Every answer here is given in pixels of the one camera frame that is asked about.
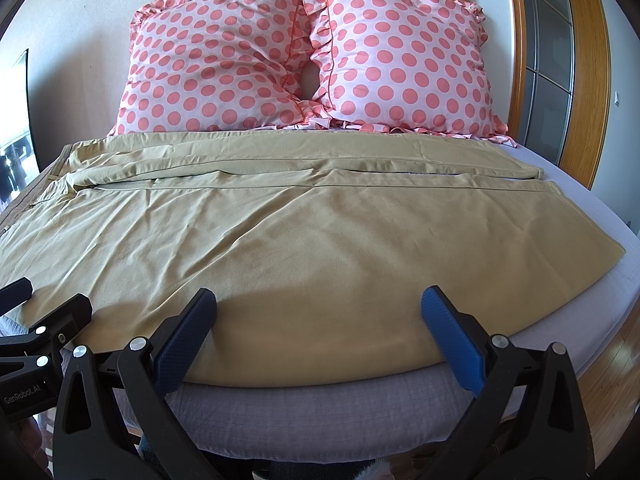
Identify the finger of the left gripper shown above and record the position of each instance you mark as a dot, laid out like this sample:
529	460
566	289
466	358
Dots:
49	336
15	294

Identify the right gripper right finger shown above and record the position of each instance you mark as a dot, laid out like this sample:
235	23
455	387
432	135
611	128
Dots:
488	366

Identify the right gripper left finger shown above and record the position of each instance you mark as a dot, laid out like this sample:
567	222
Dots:
150	368

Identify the khaki pants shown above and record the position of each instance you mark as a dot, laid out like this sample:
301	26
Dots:
317	245

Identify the lavender bed sheet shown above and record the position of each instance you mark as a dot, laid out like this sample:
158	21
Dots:
379	416

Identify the dark framed picture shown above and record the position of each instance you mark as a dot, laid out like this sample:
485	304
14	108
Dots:
18	159

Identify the left polka dot pillow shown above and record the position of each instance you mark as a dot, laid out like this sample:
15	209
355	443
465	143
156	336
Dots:
205	65

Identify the polka dot pillow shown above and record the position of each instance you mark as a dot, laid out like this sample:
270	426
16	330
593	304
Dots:
205	65
401	66

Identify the right polka dot pillow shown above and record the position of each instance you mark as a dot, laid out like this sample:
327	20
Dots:
401	66

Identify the wooden framed glass door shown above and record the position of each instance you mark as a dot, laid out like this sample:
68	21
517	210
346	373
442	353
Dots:
560	80

